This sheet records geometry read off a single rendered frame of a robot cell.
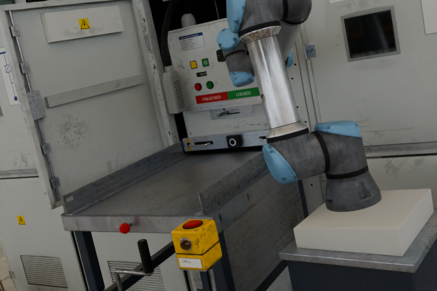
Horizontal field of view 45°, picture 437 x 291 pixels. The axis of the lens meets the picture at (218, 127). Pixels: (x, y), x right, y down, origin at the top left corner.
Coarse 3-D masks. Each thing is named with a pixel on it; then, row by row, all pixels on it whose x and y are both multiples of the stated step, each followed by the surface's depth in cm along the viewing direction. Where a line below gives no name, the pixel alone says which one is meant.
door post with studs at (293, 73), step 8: (296, 56) 196; (296, 64) 197; (288, 72) 200; (296, 72) 198; (296, 80) 199; (296, 88) 199; (296, 96) 200; (296, 104) 201; (304, 104) 199; (304, 112) 200; (304, 120) 201; (312, 184) 206; (312, 192) 207; (320, 192) 205; (320, 200) 206
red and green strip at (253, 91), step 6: (234, 90) 218; (240, 90) 216; (246, 90) 215; (252, 90) 213; (258, 90) 212; (198, 96) 227; (204, 96) 226; (210, 96) 224; (216, 96) 223; (222, 96) 221; (228, 96) 220; (234, 96) 218; (240, 96) 217; (246, 96) 215; (252, 96) 214; (198, 102) 228; (204, 102) 226
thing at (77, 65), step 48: (96, 0) 212; (48, 48) 198; (96, 48) 214; (144, 48) 229; (48, 96) 195; (96, 96) 213; (144, 96) 232; (48, 144) 194; (96, 144) 212; (144, 144) 230; (48, 192) 192
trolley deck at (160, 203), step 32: (192, 160) 223; (224, 160) 211; (128, 192) 192; (160, 192) 183; (192, 192) 175; (256, 192) 169; (64, 224) 181; (96, 224) 172; (160, 224) 158; (224, 224) 152
